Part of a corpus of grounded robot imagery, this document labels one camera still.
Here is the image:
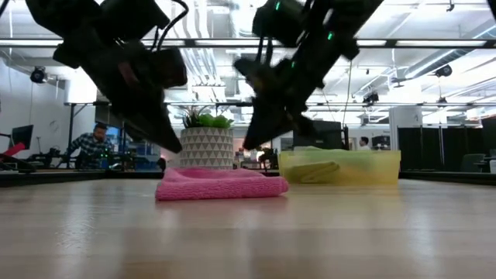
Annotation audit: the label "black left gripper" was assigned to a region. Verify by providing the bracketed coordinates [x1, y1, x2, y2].
[53, 34, 183, 154]

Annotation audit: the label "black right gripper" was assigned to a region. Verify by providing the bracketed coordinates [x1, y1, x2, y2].
[243, 57, 322, 151]

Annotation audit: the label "pink microfiber towel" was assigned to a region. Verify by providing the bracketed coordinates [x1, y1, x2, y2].
[154, 167, 291, 202]

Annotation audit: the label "blue lit screen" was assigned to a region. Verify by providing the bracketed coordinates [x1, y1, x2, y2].
[105, 124, 122, 153]

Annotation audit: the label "large black monitor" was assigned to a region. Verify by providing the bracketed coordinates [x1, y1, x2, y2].
[301, 119, 345, 151]

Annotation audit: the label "succulent in white patterned pot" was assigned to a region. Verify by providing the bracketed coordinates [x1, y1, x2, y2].
[179, 105, 236, 171]

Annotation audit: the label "small black monitor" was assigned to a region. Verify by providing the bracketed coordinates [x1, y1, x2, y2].
[371, 135, 391, 151]

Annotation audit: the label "yellow plastic bin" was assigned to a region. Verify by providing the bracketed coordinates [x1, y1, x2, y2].
[277, 149, 402, 187]

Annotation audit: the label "black angled monitor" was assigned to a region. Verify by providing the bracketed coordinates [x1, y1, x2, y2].
[10, 124, 35, 152]

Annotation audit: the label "red slanted bar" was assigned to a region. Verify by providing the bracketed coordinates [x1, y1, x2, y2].
[0, 142, 30, 158]

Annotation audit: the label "black partition panels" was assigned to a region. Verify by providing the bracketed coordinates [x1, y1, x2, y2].
[398, 126, 484, 173]

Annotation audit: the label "grey office chair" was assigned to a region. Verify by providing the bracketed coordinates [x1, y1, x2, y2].
[460, 153, 486, 173]

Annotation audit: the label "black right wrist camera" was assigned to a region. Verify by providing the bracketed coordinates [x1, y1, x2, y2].
[232, 57, 268, 84]

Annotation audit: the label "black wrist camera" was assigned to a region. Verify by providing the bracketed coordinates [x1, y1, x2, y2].
[154, 46, 189, 90]
[232, 57, 268, 84]

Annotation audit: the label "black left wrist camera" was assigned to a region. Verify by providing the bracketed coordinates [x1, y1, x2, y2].
[154, 46, 189, 90]

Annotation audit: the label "black metal rig frame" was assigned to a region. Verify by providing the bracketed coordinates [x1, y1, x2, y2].
[64, 100, 274, 171]

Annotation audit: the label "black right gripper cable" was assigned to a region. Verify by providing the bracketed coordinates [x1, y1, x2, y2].
[255, 34, 274, 67]

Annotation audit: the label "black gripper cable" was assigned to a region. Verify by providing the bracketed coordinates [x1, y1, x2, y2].
[255, 34, 274, 67]
[153, 0, 190, 52]

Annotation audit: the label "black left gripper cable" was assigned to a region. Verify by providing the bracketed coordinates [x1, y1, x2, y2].
[153, 0, 190, 52]

